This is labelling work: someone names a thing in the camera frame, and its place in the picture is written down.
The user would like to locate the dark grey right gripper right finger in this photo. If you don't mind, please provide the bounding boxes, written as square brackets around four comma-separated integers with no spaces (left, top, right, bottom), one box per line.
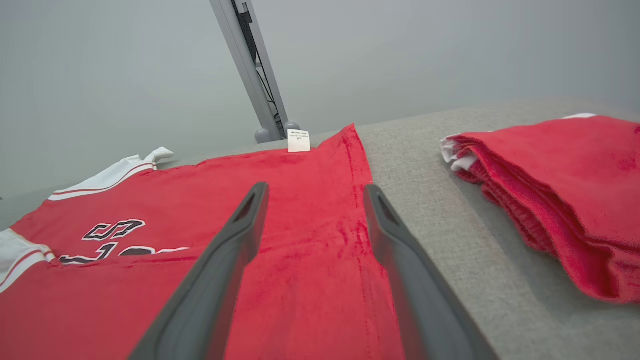
[363,184,501,360]

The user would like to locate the grey metal partition post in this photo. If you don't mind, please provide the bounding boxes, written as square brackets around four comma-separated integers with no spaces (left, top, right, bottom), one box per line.
[209,0,301,145]

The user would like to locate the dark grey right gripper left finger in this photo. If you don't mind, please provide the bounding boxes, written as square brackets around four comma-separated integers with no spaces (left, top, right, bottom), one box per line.
[127,182,270,360]

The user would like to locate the red shorts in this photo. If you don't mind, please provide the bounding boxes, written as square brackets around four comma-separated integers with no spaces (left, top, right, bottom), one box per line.
[440,113,640,305]

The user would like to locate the red white basketball jersey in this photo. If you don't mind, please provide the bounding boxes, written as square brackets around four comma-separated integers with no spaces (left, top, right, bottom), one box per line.
[0,124,407,360]

